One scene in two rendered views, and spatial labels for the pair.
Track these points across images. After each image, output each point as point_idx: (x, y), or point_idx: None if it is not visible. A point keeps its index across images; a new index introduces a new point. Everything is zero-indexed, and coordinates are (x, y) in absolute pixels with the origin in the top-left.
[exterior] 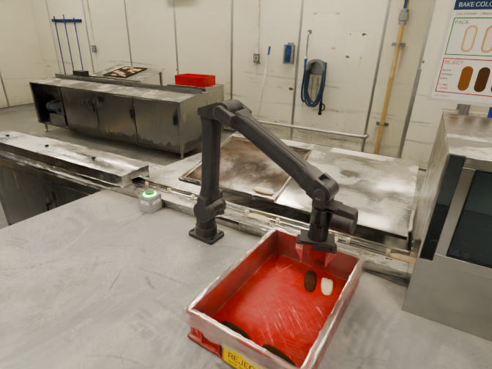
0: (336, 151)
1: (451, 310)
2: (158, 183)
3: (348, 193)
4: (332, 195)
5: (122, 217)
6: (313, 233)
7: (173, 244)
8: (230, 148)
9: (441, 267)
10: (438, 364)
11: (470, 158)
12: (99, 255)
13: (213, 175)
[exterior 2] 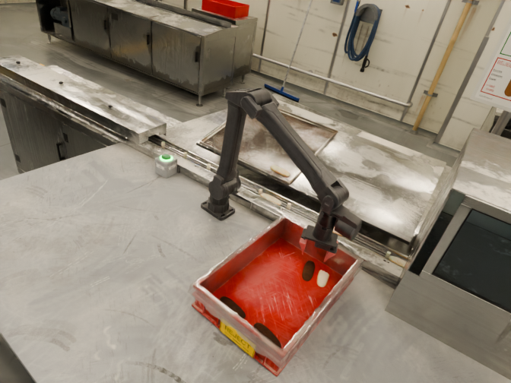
0: (363, 137)
1: (426, 318)
2: (175, 144)
3: (364, 187)
4: (340, 203)
5: (137, 178)
6: (318, 232)
7: (185, 215)
8: None
9: (425, 282)
10: (402, 362)
11: (469, 197)
12: (115, 216)
13: (232, 157)
